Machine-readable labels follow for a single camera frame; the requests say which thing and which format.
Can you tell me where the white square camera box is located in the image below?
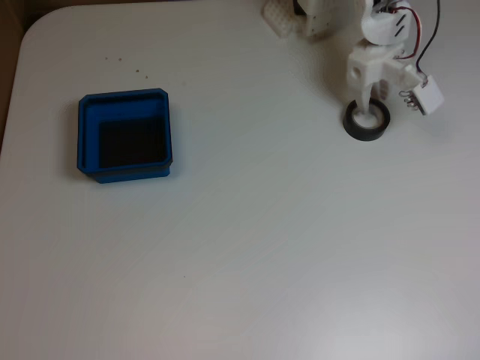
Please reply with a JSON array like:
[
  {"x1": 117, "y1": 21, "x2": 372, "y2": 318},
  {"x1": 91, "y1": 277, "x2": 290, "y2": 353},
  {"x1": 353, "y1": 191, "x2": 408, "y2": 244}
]
[{"x1": 399, "y1": 74, "x2": 446, "y2": 116}]

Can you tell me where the red cable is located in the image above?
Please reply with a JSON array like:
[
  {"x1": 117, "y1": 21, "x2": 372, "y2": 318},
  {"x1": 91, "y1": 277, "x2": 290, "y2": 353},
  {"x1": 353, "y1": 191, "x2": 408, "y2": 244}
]
[{"x1": 395, "y1": 5, "x2": 424, "y2": 60}]

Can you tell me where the black tape roll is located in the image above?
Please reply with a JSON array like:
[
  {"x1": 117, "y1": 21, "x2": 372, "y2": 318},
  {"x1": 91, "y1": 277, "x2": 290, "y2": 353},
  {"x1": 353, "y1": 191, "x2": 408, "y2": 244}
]
[{"x1": 343, "y1": 99, "x2": 392, "y2": 143}]

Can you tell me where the blue square box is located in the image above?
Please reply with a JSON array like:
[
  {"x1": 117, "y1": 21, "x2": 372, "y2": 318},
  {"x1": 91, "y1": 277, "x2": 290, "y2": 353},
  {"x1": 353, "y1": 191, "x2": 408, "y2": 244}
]
[{"x1": 76, "y1": 88, "x2": 174, "y2": 185}]

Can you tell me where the black cable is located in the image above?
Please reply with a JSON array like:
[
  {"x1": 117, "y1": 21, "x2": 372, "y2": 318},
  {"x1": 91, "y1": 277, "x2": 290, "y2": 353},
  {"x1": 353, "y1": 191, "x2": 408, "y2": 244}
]
[{"x1": 415, "y1": 0, "x2": 442, "y2": 82}]

